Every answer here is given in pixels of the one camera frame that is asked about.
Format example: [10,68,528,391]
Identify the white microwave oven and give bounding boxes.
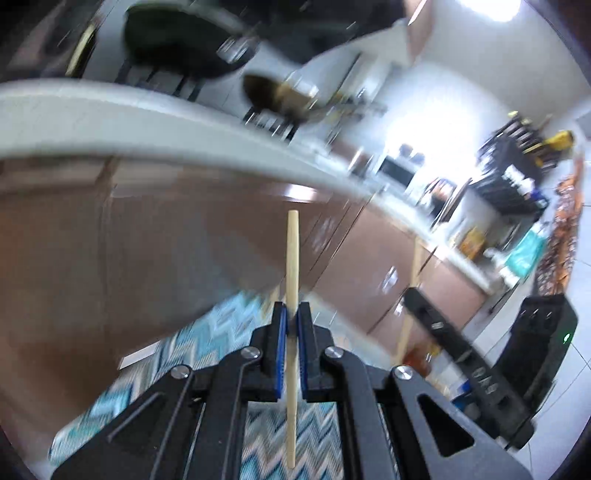
[378,156,417,189]

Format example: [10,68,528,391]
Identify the chrome sink faucet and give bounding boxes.
[417,177,457,229]

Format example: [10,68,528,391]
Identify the black wok with lid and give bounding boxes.
[123,3,259,80]

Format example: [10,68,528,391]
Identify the brown patterned apron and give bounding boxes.
[535,154,585,296]

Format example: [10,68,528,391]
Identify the yellow detergent bottle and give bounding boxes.
[459,227,486,260]

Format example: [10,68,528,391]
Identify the wooden chopstick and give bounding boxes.
[286,210,300,469]
[393,237,424,363]

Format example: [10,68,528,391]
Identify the teal hanging bag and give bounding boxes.
[505,222,547,279]

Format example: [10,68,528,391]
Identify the chevron patterned table mat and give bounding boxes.
[48,291,344,479]

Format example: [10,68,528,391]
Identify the black range hood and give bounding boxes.
[217,0,406,65]

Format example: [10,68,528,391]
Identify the cooking oil bottle on floor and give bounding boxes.
[403,342,441,378]

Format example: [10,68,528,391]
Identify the black dish rack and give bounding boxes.
[469,111,560,219]

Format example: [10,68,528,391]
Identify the bronze wok with lid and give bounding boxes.
[242,74,332,123]

